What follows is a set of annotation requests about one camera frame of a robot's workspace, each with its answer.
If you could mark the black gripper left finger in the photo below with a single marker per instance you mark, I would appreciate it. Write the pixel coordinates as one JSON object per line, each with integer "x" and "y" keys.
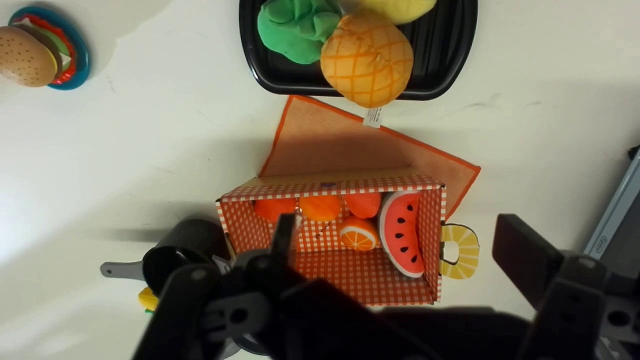
{"x": 201, "y": 312}

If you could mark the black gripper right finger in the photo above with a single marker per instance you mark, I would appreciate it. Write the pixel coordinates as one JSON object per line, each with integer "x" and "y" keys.
{"x": 572, "y": 307}

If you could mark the orange pineapple plush toy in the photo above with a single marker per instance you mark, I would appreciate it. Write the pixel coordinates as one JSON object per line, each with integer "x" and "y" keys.
{"x": 367, "y": 62}

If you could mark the yellow toy corn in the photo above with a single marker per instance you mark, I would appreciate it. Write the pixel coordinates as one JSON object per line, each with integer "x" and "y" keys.
{"x": 147, "y": 298}

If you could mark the black toy saucepan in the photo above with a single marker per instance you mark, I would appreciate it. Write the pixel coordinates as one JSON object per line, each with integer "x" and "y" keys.
{"x": 192, "y": 241}

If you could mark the round orange plush fruit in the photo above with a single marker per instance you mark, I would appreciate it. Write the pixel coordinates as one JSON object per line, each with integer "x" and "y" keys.
{"x": 363, "y": 204}
{"x": 274, "y": 209}
{"x": 320, "y": 207}

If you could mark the orange slice toy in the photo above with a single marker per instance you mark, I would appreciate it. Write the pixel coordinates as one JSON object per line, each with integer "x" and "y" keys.
{"x": 360, "y": 235}

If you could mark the watermelon slice toy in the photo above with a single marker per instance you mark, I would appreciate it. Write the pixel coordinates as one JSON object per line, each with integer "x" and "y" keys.
{"x": 403, "y": 232}

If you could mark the black ridged tray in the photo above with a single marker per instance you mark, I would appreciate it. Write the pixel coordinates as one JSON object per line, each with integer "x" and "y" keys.
{"x": 440, "y": 57}

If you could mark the green plush vegetable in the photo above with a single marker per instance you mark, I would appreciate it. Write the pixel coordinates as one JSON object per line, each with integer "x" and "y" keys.
{"x": 293, "y": 31}

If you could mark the toy burger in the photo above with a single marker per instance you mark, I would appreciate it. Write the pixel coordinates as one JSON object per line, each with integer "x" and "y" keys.
{"x": 27, "y": 58}

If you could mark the yellow plush banana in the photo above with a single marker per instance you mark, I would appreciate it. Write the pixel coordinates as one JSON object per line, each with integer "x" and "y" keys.
{"x": 400, "y": 8}

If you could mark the light blue toaster oven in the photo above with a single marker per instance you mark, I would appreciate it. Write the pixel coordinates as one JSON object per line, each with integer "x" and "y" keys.
{"x": 623, "y": 213}

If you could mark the orange plastic basket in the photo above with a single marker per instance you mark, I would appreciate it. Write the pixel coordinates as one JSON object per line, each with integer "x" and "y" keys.
{"x": 373, "y": 272}

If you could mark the small blue plate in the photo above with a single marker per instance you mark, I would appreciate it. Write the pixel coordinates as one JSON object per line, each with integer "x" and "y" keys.
{"x": 83, "y": 53}

